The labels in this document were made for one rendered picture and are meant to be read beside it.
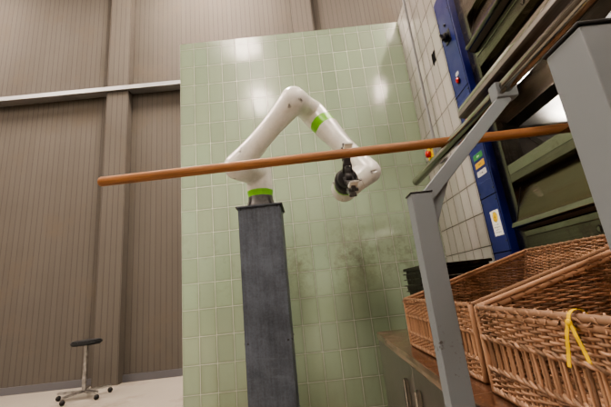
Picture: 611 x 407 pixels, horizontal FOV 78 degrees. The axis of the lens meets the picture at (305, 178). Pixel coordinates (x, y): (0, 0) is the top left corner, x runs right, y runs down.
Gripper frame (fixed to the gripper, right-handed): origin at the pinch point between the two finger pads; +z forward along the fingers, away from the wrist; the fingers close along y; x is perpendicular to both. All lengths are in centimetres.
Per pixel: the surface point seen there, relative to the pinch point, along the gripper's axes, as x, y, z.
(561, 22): -27, 3, 70
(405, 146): -16.1, 0.3, 11.1
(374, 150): -6.1, 0.3, 11.1
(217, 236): 74, 2, -112
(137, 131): 239, -194, -354
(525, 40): -50, -21, 28
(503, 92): -27, 4, 50
